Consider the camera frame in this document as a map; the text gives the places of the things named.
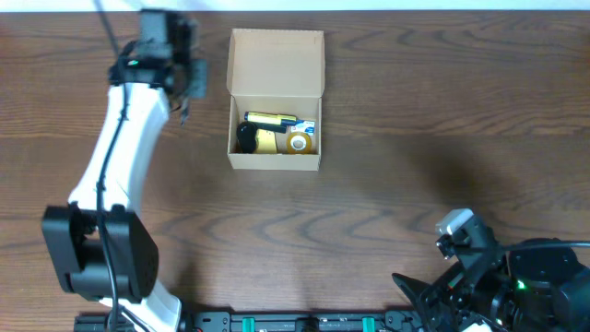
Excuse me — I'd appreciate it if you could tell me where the yellow tape roll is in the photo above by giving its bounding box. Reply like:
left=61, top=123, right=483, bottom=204
left=286, top=132, right=313, bottom=155

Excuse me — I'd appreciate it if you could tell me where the yellow highlighter marker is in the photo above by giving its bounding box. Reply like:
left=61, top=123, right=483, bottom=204
left=244, top=112, right=298, bottom=126

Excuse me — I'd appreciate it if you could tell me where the red black stapler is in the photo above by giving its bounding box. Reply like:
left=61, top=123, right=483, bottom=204
left=255, top=123, right=287, bottom=134

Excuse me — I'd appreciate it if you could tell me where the yellow sticky note pad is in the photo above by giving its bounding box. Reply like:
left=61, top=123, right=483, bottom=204
left=254, top=129, right=277, bottom=154

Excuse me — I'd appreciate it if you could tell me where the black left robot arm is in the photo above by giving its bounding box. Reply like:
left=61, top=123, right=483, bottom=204
left=41, top=9, right=207, bottom=331

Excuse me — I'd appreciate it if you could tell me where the white blue staples box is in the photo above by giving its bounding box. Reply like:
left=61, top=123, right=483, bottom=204
left=291, top=120, right=315, bottom=136

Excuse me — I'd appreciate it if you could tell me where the black glossy tape dispenser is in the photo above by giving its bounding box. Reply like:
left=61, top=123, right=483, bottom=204
left=236, top=121, right=258, bottom=154

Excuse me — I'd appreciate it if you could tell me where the brown cardboard box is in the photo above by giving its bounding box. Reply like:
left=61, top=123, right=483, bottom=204
left=227, top=29, right=325, bottom=171

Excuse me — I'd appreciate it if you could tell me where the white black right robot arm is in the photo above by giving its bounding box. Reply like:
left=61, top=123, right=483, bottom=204
left=392, top=235, right=589, bottom=331

